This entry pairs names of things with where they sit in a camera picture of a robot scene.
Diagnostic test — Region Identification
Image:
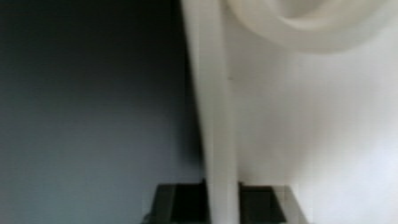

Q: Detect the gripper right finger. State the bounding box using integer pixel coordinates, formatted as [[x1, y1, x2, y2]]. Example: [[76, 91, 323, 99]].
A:
[[236, 181, 309, 224]]

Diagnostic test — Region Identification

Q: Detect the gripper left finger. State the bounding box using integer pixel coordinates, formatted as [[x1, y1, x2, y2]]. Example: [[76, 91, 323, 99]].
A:
[[140, 182, 209, 224]]

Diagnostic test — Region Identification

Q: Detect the white square table top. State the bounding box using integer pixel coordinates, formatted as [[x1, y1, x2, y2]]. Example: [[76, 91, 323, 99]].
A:
[[181, 0, 398, 224]]

